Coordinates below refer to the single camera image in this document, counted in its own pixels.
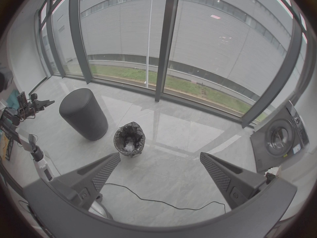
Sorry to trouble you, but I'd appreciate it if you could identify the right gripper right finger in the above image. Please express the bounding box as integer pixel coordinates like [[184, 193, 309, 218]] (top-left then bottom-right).
[[200, 153, 266, 211]]

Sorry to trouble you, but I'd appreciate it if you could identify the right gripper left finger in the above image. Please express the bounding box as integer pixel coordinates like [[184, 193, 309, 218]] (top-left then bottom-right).
[[51, 153, 121, 210]]

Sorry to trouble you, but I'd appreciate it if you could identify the black plastic bag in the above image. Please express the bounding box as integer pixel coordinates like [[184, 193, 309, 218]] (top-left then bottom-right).
[[113, 122, 146, 158]]

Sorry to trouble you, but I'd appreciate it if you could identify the white laundry basket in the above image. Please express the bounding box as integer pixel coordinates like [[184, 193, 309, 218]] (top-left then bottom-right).
[[264, 166, 283, 184]]

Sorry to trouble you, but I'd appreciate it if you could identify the dark grey round stool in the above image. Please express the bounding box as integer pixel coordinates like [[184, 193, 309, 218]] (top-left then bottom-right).
[[59, 88, 108, 141]]

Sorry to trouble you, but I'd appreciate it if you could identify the crumpled white paper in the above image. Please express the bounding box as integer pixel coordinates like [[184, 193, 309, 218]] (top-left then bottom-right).
[[123, 137, 136, 153]]

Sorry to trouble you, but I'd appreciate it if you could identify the grey washing machine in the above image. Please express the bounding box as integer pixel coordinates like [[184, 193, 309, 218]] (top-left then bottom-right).
[[250, 101, 310, 173]]

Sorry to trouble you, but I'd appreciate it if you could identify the window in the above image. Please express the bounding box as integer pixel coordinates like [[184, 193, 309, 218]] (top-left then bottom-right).
[[35, 0, 311, 129]]

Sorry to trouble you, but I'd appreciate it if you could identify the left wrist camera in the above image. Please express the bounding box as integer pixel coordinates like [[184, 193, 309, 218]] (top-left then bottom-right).
[[16, 91, 39, 108]]

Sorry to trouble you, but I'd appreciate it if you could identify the black cable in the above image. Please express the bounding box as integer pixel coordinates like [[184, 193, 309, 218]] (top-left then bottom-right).
[[103, 182, 227, 214]]

